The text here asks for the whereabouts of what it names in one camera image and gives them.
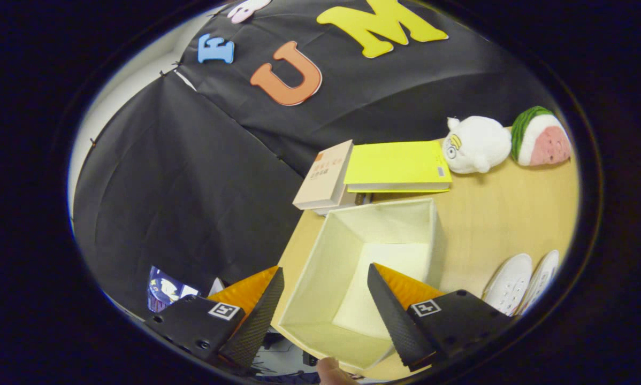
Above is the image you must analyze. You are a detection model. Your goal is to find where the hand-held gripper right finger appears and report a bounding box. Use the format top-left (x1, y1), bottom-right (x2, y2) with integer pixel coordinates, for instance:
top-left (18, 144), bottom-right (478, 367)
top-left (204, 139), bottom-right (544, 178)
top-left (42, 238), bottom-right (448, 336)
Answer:
top-left (367, 263), bottom-right (516, 372)

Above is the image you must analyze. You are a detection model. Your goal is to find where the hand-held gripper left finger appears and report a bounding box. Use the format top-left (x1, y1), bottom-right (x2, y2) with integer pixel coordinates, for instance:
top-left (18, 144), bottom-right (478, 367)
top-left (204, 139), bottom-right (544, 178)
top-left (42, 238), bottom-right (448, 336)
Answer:
top-left (144, 266), bottom-right (285, 369)

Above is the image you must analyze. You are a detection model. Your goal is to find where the grey-green fabric storage box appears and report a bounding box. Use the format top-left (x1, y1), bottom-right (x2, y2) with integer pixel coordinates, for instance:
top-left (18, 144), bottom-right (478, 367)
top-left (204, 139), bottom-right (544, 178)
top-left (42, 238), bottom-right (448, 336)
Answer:
top-left (271, 198), bottom-right (445, 375)

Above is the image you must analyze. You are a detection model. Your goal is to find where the white canvas shoe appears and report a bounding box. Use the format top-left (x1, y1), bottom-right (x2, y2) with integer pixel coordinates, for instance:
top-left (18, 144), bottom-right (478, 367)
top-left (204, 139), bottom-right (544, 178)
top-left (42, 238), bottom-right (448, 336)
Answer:
top-left (483, 253), bottom-right (533, 316)
top-left (518, 250), bottom-right (560, 316)

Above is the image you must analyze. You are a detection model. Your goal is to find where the computer monitor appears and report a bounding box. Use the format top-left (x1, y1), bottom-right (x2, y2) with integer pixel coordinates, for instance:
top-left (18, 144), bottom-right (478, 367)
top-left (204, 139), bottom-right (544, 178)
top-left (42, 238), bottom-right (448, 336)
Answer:
top-left (148, 266), bottom-right (201, 313)

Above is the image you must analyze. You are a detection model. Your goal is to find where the yellow book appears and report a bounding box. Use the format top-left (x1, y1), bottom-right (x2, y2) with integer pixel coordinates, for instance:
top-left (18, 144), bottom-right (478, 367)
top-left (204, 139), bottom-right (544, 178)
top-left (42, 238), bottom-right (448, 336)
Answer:
top-left (344, 140), bottom-right (453, 194)

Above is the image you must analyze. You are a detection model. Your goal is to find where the beige book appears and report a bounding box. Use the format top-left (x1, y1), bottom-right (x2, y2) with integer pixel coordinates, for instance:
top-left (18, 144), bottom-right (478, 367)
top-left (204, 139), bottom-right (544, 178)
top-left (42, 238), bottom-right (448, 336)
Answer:
top-left (292, 140), bottom-right (372, 216)

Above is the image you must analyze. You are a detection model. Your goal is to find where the white plush toy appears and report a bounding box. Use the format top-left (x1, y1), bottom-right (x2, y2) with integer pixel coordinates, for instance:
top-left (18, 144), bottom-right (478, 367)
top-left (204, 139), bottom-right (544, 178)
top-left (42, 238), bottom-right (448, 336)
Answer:
top-left (442, 116), bottom-right (513, 174)

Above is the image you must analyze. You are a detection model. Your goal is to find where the watermelon slice plush toy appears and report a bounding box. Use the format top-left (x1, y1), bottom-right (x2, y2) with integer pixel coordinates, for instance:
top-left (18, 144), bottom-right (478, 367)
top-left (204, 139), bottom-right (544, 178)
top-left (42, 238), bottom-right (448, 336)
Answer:
top-left (511, 106), bottom-right (573, 166)

